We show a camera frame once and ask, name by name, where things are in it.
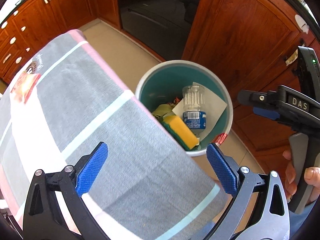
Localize yellow green sponge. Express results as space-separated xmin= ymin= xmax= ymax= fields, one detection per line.
xmin=162 ymin=115 xmax=199 ymax=151

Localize clear plastic water bottle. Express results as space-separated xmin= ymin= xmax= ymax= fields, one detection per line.
xmin=182 ymin=85 xmax=207 ymax=137

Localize green pastry box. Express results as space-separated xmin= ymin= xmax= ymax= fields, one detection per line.
xmin=152 ymin=104 xmax=174 ymax=120

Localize teal trash bin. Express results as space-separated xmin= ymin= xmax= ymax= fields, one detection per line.
xmin=135 ymin=60 xmax=233 ymax=157

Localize wooden kitchen cabinets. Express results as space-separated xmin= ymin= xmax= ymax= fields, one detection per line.
xmin=1 ymin=0 xmax=120 ymax=84

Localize person's right hand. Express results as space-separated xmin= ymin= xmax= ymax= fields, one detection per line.
xmin=282 ymin=149 xmax=320 ymax=207

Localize packaged bread red wrapper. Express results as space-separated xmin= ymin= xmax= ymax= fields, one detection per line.
xmin=10 ymin=71 xmax=41 ymax=104

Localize built-in black oven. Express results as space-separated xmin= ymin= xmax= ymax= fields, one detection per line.
xmin=118 ymin=0 xmax=200 ymax=60

